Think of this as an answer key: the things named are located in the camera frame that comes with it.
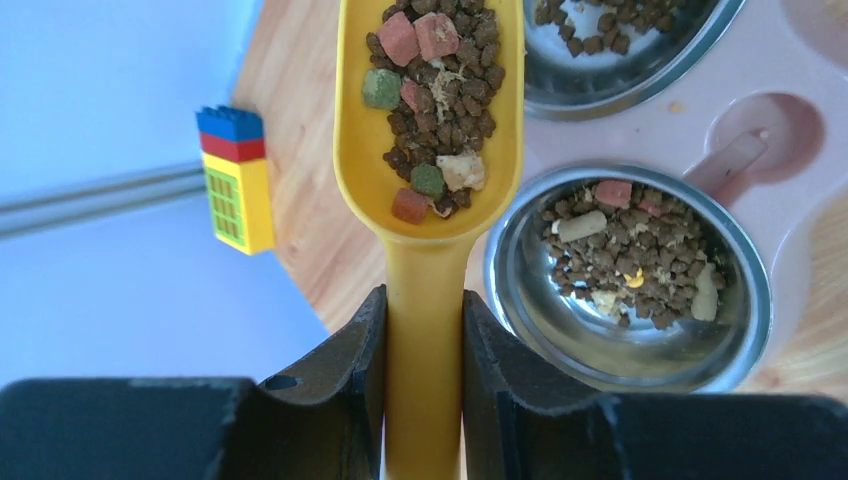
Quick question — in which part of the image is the yellow red blue block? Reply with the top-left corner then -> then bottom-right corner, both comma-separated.
195,105 -> 275,255

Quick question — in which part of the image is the pink double bowl stand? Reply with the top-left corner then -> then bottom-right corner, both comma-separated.
463,0 -> 848,392

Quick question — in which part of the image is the steel bowl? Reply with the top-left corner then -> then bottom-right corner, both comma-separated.
524,1 -> 743,121
484,163 -> 773,393

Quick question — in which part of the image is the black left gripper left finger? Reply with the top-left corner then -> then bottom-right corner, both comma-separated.
1,287 -> 387,479

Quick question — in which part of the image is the steel bowl far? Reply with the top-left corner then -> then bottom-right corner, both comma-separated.
524,1 -> 743,121

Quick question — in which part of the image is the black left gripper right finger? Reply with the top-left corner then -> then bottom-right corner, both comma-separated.
463,291 -> 847,479

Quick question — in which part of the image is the steel bowl near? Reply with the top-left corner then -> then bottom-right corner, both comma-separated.
484,163 -> 773,393

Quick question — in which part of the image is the yellow food scoop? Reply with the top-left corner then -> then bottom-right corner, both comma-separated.
334,1 -> 525,479

